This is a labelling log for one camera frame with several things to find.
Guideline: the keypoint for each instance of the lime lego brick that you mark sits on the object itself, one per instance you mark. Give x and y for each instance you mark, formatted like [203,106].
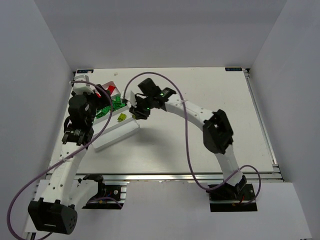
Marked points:
[121,117]

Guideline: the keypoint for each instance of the blue label sticker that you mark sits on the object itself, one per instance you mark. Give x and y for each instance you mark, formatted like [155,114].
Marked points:
[233,69]
[84,71]

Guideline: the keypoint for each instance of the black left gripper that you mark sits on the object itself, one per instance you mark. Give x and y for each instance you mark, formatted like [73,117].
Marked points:
[100,97]

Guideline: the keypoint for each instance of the blue label sticker right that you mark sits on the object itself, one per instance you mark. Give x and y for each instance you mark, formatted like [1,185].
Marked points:
[233,69]

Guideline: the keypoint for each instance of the green long brick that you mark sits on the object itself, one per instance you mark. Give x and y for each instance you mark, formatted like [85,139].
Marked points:
[104,111]

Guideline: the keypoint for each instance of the red sloped lego brick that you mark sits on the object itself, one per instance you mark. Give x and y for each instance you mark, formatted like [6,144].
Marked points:
[111,89]

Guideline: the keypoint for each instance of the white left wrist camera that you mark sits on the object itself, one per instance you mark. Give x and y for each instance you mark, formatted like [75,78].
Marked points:
[81,85]

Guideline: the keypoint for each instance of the white divided sorting tray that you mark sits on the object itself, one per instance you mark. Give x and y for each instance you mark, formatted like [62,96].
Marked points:
[115,131]

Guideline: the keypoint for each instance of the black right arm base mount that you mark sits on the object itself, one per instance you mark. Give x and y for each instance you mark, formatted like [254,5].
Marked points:
[232,199]

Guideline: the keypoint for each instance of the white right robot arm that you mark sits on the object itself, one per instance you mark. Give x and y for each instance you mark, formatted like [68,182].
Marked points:
[217,133]

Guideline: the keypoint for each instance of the blue label sticker left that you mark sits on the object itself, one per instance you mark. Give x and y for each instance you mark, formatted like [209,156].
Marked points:
[84,71]

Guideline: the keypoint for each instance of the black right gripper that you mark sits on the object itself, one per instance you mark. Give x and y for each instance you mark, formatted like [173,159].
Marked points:
[138,110]

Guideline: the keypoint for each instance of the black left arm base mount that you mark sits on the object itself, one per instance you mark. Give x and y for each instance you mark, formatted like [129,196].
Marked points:
[108,196]

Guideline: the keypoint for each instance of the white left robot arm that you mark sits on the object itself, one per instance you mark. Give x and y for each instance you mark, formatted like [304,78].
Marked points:
[56,211]

